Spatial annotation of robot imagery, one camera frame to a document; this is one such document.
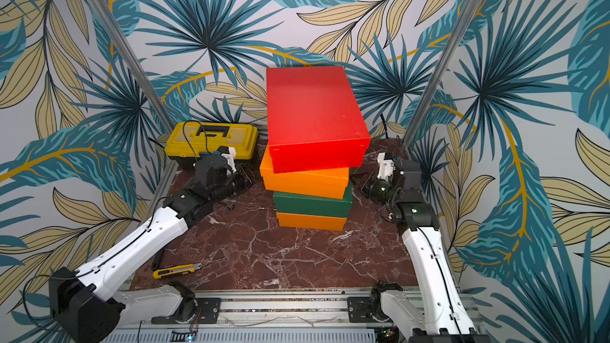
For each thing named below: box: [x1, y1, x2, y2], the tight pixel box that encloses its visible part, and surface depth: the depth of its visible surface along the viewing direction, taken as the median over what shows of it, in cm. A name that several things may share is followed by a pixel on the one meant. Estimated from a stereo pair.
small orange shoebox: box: [276, 211, 348, 232], surface depth 92 cm
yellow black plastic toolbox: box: [164, 121, 259, 168], surface depth 99 cm
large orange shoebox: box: [259, 144, 350, 201], surface depth 66 cm
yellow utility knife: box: [152, 262, 203, 280], surface depth 81 cm
